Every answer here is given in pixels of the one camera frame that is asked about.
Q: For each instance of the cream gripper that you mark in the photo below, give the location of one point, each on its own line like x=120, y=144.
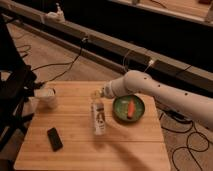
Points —
x=97, y=94

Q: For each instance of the clear plastic bottle white label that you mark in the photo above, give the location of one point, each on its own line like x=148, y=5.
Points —
x=98, y=116

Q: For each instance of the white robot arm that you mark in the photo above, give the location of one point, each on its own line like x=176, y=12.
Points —
x=197, y=107

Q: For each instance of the green bowl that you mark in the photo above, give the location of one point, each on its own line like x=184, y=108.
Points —
x=120, y=108

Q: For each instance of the orange carrot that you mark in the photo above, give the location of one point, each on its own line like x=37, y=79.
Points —
x=131, y=109

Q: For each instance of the white cup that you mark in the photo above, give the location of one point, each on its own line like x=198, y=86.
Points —
x=47, y=96

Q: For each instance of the black phone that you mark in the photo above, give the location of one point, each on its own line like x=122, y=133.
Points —
x=54, y=139

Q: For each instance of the white object on rail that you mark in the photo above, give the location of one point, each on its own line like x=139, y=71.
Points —
x=58, y=15

